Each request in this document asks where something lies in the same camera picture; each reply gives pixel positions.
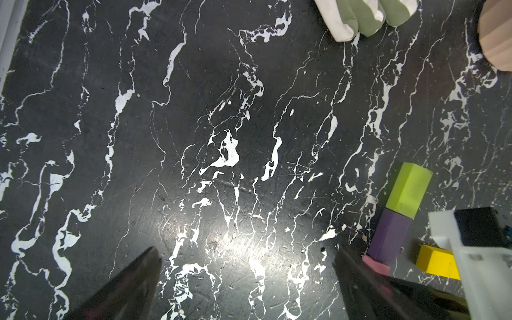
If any short yellow block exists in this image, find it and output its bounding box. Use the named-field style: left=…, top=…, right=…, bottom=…
left=415, top=245, right=461, bottom=280

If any pink block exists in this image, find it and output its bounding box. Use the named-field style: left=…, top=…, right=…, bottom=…
left=362, top=255, right=390, bottom=276

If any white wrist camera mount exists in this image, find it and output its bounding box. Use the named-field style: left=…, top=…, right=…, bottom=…
left=428, top=207, right=511, bottom=319

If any work glove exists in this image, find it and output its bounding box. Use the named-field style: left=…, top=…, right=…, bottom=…
left=315, top=0, right=418, bottom=43

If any green block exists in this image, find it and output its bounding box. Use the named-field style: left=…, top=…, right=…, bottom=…
left=385, top=162, right=433, bottom=219

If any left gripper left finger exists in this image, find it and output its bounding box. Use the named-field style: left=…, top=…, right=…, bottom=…
left=65, top=246, right=162, bottom=319

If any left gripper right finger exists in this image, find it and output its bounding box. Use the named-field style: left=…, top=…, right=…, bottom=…
left=334, top=246, right=470, bottom=319

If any purple block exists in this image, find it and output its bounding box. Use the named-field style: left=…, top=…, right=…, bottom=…
left=367, top=208, right=413, bottom=264

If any potted green plant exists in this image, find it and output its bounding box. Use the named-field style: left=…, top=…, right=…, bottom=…
left=477, top=0, right=511, bottom=72

